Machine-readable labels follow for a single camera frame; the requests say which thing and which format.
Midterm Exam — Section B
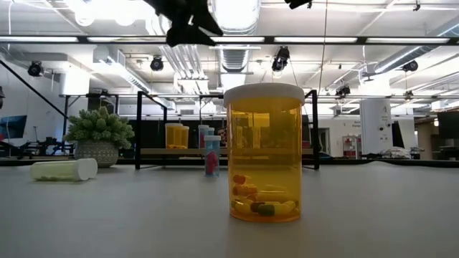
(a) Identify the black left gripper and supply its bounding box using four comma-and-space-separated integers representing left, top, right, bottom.
143, 0, 224, 47

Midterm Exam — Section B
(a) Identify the thin black diagonal strut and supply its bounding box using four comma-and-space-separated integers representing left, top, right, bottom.
0, 59, 70, 120

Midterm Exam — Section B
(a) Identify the yellow pill bottle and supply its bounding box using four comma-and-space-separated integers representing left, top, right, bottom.
29, 158, 98, 182

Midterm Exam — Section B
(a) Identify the blue monitor screen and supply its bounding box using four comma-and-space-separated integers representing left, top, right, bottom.
0, 114, 28, 140

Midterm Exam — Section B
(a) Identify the black rig crossbeam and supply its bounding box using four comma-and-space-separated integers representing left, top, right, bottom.
0, 34, 459, 47

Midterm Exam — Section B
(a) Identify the thin hanging cable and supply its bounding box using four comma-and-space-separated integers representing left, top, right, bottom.
317, 0, 329, 97

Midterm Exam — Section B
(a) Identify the blue bottle with pink pills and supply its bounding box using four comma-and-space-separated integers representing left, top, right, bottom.
197, 124, 210, 149
204, 135, 222, 178

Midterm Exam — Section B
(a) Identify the black table frame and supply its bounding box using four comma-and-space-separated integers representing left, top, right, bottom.
0, 157, 459, 168

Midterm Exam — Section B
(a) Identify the white column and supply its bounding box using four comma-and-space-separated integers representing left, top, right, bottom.
359, 98, 394, 156

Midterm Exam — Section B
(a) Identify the wooden shelf with black frame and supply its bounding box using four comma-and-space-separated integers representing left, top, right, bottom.
134, 89, 321, 171

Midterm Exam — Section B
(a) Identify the potted green plant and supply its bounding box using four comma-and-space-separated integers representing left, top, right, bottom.
62, 106, 136, 168

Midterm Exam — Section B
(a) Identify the silver ventilation duct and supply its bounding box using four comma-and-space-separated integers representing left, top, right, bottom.
211, 0, 262, 90

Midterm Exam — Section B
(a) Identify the red storage rack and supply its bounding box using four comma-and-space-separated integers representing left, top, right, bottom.
342, 135, 359, 158

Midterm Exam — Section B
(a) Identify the black monitor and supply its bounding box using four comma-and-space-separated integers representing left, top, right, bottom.
437, 110, 459, 140

